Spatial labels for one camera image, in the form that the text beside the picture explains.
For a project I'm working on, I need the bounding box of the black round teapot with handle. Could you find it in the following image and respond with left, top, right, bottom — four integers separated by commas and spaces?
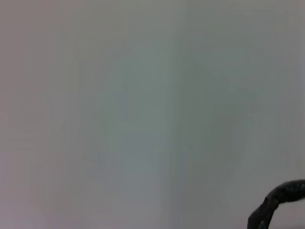
247, 179, 305, 229

